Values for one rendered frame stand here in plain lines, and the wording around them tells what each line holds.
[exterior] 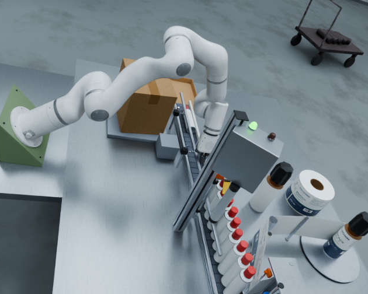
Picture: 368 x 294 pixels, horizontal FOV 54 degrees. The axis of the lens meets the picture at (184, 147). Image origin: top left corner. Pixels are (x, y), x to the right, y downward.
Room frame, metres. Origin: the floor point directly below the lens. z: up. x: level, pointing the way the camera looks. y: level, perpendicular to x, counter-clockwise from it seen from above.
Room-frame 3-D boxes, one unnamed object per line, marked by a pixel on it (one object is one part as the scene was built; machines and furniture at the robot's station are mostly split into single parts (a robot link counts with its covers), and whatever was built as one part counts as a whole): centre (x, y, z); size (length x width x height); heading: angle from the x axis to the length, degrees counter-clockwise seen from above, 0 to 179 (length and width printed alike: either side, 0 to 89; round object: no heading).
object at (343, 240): (1.23, -0.85, 1.04); 0.09 x 0.09 x 0.29
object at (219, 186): (1.16, -0.23, 0.98); 0.05 x 0.05 x 0.20
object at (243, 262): (0.84, -0.38, 0.98); 0.05 x 0.05 x 0.20
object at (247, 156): (0.99, -0.21, 1.38); 0.17 x 0.10 x 0.19; 81
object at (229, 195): (0.93, -0.22, 1.18); 0.04 x 0.04 x 0.21
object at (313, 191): (1.50, -0.70, 0.95); 0.20 x 0.20 x 0.14
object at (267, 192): (1.31, -0.46, 1.03); 0.09 x 0.09 x 0.30
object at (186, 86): (2.02, 0.20, 0.85); 0.30 x 0.26 x 0.04; 26
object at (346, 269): (1.23, -0.85, 0.89); 0.31 x 0.31 x 0.01
